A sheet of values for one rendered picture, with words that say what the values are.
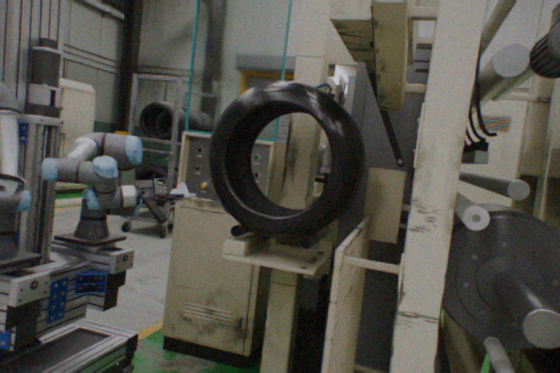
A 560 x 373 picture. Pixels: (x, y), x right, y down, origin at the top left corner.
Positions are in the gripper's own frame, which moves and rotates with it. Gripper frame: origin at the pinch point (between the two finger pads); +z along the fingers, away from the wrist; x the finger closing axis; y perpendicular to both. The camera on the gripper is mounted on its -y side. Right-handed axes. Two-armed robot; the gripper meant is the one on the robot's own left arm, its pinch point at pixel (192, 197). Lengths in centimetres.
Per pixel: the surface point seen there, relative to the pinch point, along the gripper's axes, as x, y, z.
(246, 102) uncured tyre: -18.2, 30.7, 19.7
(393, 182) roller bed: -17, -4, 79
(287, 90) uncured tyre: -29, 31, 32
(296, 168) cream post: 13, 12, 52
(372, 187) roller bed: -11, -4, 73
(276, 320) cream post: 38, -53, 41
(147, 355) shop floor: 119, -65, -6
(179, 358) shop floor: 112, -70, 10
